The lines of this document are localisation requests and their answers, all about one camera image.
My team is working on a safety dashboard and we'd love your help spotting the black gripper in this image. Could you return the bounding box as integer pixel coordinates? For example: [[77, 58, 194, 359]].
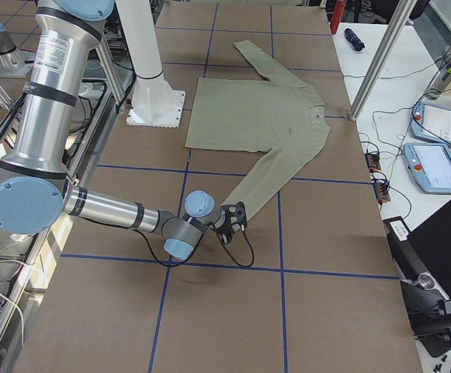
[[213, 201, 248, 244]]

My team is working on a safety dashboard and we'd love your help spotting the olive green long-sleeve shirt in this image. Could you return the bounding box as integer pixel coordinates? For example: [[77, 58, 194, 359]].
[[186, 40, 330, 217]]

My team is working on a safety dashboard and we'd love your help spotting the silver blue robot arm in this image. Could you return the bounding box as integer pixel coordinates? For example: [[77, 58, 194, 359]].
[[0, 1, 247, 262]]

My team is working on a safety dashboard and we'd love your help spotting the lower orange black electronics box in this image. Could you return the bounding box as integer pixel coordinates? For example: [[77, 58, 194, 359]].
[[373, 180, 390, 205]]

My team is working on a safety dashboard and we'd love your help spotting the orange black electronics box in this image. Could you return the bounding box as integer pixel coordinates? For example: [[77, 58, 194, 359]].
[[365, 152, 381, 173], [373, 180, 390, 205]]

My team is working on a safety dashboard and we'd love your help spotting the upper orange black electronics box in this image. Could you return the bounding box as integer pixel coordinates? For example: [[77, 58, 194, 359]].
[[365, 152, 381, 173]]

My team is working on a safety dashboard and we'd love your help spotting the black box with label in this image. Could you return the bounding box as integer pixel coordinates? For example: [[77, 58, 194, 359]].
[[383, 216, 427, 281]]

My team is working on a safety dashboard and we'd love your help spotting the lower blue teach pendant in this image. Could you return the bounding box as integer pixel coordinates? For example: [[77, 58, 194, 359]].
[[403, 143, 451, 194]]

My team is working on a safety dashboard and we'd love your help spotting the blue teach pendant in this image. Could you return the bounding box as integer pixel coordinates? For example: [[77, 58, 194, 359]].
[[411, 102, 451, 147], [403, 143, 451, 194]]

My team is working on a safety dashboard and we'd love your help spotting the folded dark blue umbrella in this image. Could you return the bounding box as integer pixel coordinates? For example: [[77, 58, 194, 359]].
[[344, 28, 365, 52]]

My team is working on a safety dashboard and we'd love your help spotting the upper blue teach pendant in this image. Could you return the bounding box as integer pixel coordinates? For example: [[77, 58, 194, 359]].
[[411, 102, 451, 147]]

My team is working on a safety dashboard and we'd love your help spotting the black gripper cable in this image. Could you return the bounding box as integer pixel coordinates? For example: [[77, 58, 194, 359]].
[[143, 223, 255, 268]]

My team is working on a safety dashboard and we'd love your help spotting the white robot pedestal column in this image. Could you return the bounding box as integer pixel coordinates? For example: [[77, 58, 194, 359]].
[[116, 0, 186, 128]]

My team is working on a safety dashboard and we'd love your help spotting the aluminium side frame rack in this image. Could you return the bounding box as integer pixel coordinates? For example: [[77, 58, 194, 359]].
[[0, 11, 133, 373]]

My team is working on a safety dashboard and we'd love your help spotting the aluminium frame post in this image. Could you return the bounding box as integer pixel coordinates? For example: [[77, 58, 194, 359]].
[[349, 0, 417, 121]]

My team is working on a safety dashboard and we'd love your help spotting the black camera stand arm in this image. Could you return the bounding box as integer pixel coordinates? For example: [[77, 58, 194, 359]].
[[401, 273, 451, 357]]

